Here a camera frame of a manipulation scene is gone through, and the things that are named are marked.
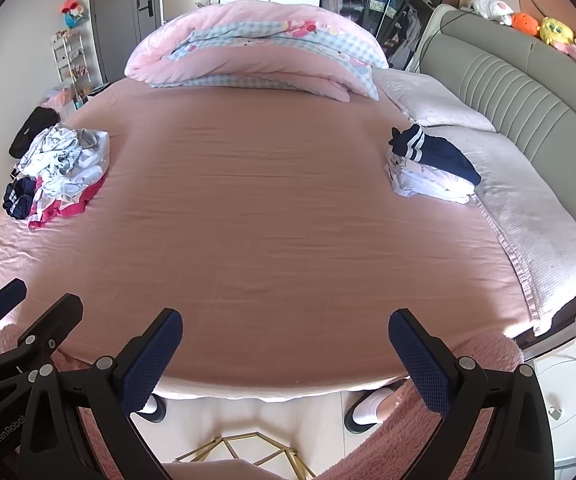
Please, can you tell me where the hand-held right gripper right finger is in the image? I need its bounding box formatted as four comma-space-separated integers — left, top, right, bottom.
387, 308, 557, 480

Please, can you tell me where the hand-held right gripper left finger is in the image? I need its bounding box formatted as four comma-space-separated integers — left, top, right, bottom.
20, 308, 185, 480

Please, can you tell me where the white and grey clothes pile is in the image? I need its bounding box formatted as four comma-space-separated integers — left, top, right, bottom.
15, 122, 111, 211

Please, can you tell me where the white folded clothes stack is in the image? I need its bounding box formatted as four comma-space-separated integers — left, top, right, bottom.
384, 152, 474, 206

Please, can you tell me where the person's left shoe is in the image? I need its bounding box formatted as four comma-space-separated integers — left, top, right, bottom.
134, 392, 167, 424

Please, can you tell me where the person's shoe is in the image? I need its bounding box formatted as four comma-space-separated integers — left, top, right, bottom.
343, 387, 395, 434
134, 392, 167, 424

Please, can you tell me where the pink fluffy garment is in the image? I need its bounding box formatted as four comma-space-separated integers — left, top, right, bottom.
0, 324, 524, 480

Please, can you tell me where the person's right shoe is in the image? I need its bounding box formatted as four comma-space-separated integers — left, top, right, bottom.
343, 387, 395, 434

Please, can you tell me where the navy printed garment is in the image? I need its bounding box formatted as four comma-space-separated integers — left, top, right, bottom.
2, 176, 37, 221

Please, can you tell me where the white nightstand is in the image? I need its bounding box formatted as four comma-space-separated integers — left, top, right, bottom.
522, 305, 576, 467

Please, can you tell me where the black bag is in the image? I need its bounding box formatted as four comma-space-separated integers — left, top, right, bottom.
9, 106, 62, 159

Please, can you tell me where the pale pink pillow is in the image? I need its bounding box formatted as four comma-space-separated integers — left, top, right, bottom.
373, 67, 497, 133
430, 125, 576, 337

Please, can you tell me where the pink bed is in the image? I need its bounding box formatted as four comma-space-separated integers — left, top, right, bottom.
0, 80, 538, 403

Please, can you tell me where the navy striped folded garment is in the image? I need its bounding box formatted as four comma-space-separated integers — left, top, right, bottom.
387, 124, 482, 187

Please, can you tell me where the white shelf rack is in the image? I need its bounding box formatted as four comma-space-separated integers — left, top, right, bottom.
49, 29, 95, 108

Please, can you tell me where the red and blue plush toy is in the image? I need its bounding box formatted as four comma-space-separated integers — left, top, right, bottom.
59, 0, 89, 29

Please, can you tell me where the grey door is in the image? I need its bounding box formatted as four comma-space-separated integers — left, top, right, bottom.
89, 0, 165, 87

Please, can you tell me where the pink checked folded duvet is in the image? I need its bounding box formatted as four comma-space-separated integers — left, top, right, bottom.
124, 0, 389, 103

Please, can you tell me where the orange plush toy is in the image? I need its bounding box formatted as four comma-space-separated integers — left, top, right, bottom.
512, 11, 541, 37

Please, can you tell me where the yellow plush toy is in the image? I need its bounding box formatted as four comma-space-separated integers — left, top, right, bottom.
539, 16, 575, 46

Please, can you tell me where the white lying plush toy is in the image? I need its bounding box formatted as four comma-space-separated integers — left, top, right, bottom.
466, 0, 514, 27

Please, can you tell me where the glass door wardrobe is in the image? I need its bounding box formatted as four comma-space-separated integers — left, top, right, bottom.
319, 0, 441, 70

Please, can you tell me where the gold wire stool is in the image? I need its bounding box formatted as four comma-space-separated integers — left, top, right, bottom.
172, 432, 319, 480

